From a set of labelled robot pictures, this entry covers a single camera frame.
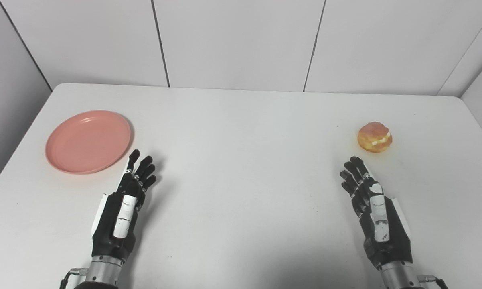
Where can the pink round plate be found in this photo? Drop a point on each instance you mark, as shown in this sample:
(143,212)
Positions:
(88,141)

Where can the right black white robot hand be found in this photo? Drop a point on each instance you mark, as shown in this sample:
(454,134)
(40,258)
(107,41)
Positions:
(381,216)

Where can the cream puff pastry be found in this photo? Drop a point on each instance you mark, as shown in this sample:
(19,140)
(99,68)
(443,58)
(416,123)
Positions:
(374,137)

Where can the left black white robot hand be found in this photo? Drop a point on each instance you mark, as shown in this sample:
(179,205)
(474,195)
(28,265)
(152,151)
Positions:
(122,212)

